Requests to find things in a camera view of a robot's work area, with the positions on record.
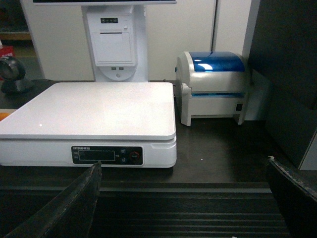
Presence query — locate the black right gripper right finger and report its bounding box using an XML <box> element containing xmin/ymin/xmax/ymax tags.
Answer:
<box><xmin>265</xmin><ymin>158</ymin><xmax>317</xmax><ymax>238</ymax></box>

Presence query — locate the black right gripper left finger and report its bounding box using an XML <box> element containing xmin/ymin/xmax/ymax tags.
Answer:
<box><xmin>5</xmin><ymin>161</ymin><xmax>102</xmax><ymax>238</ymax></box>

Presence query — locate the black checkout counter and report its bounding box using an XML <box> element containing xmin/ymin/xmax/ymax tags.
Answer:
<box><xmin>0</xmin><ymin>80</ymin><xmax>317</xmax><ymax>238</ymax></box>

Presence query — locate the white checkout scale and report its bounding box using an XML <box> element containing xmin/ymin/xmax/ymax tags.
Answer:
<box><xmin>0</xmin><ymin>82</ymin><xmax>177</xmax><ymax>168</ymax></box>

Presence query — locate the white blue label printer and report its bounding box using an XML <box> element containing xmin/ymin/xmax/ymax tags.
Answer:
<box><xmin>175</xmin><ymin>52</ymin><xmax>251</xmax><ymax>126</ymax></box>

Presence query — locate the black barcode scanner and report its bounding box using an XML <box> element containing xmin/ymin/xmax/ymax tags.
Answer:
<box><xmin>0</xmin><ymin>56</ymin><xmax>34</xmax><ymax>94</ymax></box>

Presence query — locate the red fire equipment box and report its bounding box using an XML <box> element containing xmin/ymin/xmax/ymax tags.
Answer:
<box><xmin>0</xmin><ymin>45</ymin><xmax>15</xmax><ymax>57</ymax></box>

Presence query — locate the white POS terminal stand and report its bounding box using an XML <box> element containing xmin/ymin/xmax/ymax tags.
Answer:
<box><xmin>33</xmin><ymin>0</ymin><xmax>177</xmax><ymax>82</ymax></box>

